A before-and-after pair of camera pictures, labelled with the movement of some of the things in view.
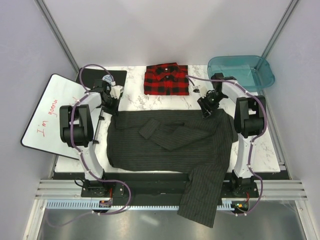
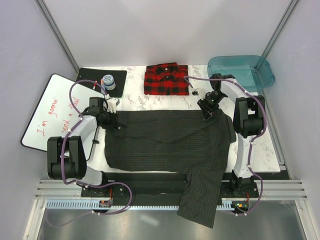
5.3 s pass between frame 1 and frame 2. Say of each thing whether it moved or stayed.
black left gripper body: moved
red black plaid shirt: stayed
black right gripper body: stayed
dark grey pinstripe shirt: stayed
